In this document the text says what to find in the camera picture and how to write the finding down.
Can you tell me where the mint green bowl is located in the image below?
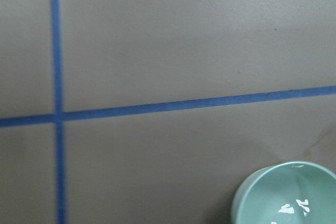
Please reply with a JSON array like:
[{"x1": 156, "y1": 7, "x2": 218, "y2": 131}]
[{"x1": 230, "y1": 161, "x2": 335, "y2": 223}]

